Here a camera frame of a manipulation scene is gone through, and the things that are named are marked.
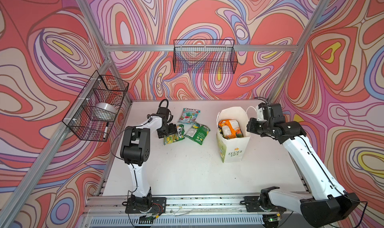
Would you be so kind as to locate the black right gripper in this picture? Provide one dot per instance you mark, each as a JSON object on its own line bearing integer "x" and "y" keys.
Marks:
{"x": 250, "y": 125}

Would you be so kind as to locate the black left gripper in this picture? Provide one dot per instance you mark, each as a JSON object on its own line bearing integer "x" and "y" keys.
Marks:
{"x": 173, "y": 130}

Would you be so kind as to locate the yellow-green Fox's candy bag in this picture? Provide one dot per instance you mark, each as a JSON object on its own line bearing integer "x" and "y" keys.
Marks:
{"x": 176, "y": 137}

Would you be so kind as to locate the teal Fox's candy bag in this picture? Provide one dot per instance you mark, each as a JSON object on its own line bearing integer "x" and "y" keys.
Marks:
{"x": 188, "y": 116}

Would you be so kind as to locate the green Fox's candy bag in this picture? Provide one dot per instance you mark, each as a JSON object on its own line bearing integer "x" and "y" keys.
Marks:
{"x": 197, "y": 132}

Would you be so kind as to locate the orange snack bag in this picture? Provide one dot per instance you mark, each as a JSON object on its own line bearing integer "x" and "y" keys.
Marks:
{"x": 230, "y": 129}

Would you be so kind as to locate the white paper bag with flowers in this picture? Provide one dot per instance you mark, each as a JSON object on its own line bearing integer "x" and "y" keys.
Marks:
{"x": 233, "y": 150}

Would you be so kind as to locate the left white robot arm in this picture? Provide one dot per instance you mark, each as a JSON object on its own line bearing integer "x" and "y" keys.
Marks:
{"x": 135, "y": 151}

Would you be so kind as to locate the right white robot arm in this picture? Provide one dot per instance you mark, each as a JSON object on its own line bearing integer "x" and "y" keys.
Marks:
{"x": 328, "y": 201}

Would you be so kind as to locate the silver tape roll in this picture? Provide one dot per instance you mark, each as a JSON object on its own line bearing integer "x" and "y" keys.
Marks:
{"x": 107, "y": 107}

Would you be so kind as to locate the black wire basket left wall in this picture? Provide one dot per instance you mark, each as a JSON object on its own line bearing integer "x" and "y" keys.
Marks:
{"x": 84, "y": 119}

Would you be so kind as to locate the black wire basket wall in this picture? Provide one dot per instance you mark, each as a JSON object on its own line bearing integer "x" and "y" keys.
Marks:
{"x": 208, "y": 56}
{"x": 84, "y": 119}

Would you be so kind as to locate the black wire basket back wall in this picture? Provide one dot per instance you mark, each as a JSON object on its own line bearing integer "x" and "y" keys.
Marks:
{"x": 208, "y": 56}

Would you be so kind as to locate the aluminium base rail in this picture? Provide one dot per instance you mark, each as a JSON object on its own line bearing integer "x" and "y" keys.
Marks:
{"x": 188, "y": 211}

